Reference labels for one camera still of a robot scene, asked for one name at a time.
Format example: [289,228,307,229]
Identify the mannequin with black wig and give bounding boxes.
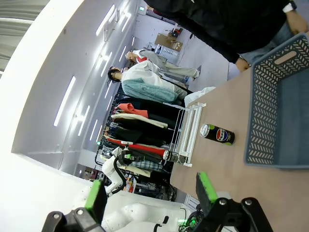
[107,60,188,104]

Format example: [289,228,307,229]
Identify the white wristwatch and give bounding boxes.
[282,1,297,14]

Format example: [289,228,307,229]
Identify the person's right hand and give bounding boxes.
[235,57,252,73]

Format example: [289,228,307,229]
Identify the person's right forearm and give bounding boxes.
[190,29,242,64]

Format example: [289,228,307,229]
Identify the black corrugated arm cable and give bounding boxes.
[113,154,127,194]

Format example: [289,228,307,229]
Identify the bald mannequin grey vest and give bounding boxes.
[125,49,201,79]

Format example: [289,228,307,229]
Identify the black Pepsi can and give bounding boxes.
[200,123,236,146]
[162,149,189,163]

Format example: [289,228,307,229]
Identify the white cloth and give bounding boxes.
[183,86,216,103]

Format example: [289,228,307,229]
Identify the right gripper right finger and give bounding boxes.
[193,172,275,232]

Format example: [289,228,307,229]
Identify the white wire can dispenser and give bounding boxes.
[168,102,207,168]

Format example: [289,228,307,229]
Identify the person in black jacket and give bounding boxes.
[144,0,309,73]

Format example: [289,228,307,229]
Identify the large blue-grey plastic basket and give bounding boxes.
[245,32,309,170]

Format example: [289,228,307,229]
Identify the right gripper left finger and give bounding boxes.
[41,179,108,232]

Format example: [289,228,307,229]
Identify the tangled black floor cables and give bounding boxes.
[135,180,178,203]

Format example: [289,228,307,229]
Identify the long ceiling light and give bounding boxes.
[53,76,76,127]
[96,4,115,37]
[77,105,91,137]

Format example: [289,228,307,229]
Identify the dark garments clothes rack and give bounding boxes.
[96,96,186,178]

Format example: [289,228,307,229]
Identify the person's left hand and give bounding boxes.
[286,9,309,35]

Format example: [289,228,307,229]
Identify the cardboard box with label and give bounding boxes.
[154,32,184,52]

